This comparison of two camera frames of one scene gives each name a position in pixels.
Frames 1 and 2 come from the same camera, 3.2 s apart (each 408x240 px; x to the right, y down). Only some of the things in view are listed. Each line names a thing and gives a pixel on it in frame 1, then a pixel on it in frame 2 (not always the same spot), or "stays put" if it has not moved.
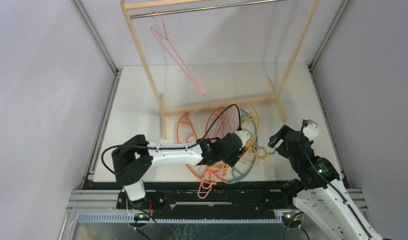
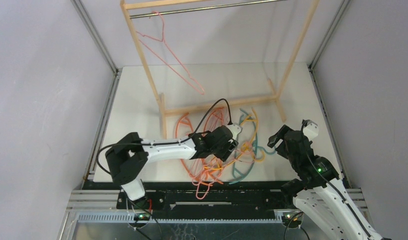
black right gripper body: (286, 139) stays put
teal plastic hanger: (246, 175) stays put
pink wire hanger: (234, 131) → (235, 158)
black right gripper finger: (275, 139) stays put
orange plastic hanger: (179, 122) stays put
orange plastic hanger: (207, 136) → (192, 128)
